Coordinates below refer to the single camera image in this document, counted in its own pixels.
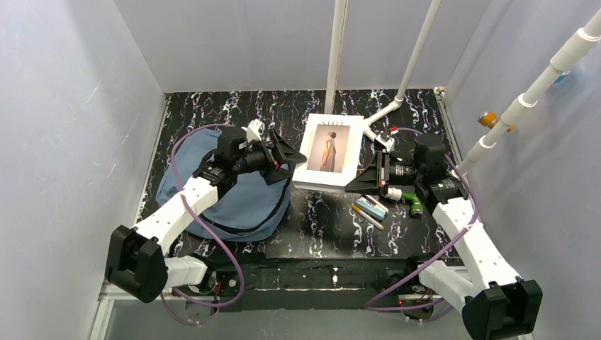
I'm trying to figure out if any blue student backpack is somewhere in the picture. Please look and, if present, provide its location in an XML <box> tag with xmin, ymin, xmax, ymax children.
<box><xmin>175</xmin><ymin>129</ymin><xmax>291</xmax><ymax>242</ymax></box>

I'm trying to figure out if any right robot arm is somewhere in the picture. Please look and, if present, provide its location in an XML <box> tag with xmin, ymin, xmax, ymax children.
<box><xmin>344</xmin><ymin>134</ymin><xmax>543</xmax><ymax>339</ymax></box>

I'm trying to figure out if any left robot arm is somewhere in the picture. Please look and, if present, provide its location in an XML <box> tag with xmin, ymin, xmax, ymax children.
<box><xmin>104</xmin><ymin>120</ymin><xmax>307</xmax><ymax>303</ymax></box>

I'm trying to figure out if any blue white eraser case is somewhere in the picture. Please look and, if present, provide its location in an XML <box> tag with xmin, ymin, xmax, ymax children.
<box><xmin>354</xmin><ymin>196</ymin><xmax>387</xmax><ymax>221</ymax></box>

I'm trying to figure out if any green white pipe fitting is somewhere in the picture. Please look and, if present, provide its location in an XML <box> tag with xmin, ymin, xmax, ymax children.
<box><xmin>384</xmin><ymin>187</ymin><xmax>424</xmax><ymax>217</ymax></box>

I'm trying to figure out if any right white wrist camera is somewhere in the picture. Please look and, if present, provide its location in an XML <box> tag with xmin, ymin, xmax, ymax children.
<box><xmin>374</xmin><ymin>130</ymin><xmax>398</xmax><ymax>152</ymax></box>

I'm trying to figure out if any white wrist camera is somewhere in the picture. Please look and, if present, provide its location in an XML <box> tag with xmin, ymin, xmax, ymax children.
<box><xmin>374</xmin><ymin>130</ymin><xmax>398</xmax><ymax>152</ymax></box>
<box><xmin>242</xmin><ymin>119</ymin><xmax>265</xmax><ymax>144</ymax></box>

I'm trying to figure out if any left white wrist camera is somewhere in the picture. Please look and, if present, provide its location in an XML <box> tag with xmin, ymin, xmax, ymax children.
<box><xmin>242</xmin><ymin>119</ymin><xmax>265</xmax><ymax>144</ymax></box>

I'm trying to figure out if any orange knob on wall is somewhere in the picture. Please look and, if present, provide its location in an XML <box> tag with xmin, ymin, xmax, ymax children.
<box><xmin>478</xmin><ymin>111</ymin><xmax>498</xmax><ymax>130</ymax></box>

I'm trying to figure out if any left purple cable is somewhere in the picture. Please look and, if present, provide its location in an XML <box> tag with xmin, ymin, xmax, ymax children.
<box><xmin>159</xmin><ymin>123</ymin><xmax>247</xmax><ymax>327</ymax></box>

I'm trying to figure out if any white pvc pipe frame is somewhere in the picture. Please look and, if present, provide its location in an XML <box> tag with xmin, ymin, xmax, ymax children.
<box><xmin>324</xmin><ymin>1</ymin><xmax>600</xmax><ymax>179</ymax></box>

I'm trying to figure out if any aluminium rail base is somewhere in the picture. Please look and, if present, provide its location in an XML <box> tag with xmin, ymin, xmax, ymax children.
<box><xmin>89</xmin><ymin>255</ymin><xmax>534</xmax><ymax>340</ymax></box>

